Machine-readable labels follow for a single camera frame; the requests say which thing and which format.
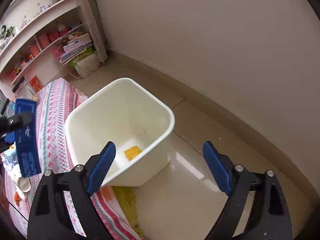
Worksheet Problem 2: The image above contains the pink storage basket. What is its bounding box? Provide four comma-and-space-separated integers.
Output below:
53, 45, 65, 60

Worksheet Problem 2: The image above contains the plastic jar with nuts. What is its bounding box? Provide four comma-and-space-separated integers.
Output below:
12, 77, 39, 102

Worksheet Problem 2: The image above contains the pink pot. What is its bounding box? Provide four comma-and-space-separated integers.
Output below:
28, 43, 40, 57
38, 33, 51, 49

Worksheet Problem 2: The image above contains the white plastic trash bin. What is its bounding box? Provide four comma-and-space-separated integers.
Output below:
65, 78, 175, 187

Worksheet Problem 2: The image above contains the dark blue carton box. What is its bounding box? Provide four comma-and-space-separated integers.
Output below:
15, 98, 41, 177

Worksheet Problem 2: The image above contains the red gift box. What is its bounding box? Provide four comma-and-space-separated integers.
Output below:
29, 75, 43, 93

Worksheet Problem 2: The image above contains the white bookshelf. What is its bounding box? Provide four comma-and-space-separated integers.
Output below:
1, 0, 86, 100

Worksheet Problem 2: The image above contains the light blue paper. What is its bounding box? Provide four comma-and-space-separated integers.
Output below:
1, 149, 18, 171

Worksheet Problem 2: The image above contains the patterned woven tablecloth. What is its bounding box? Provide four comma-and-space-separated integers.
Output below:
2, 78, 140, 239

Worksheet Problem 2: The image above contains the white green paper cup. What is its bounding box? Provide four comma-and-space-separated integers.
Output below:
17, 177, 31, 193

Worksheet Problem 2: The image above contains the yellow snack bag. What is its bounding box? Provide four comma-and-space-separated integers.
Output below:
124, 146, 142, 161

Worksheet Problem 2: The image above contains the yellow floor mat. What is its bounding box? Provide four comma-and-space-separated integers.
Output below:
112, 186, 145, 239

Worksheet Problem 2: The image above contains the pile of papers on shelf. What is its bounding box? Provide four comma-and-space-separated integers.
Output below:
60, 31, 93, 64

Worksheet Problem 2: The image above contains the white woven bag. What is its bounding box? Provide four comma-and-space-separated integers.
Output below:
75, 54, 100, 78

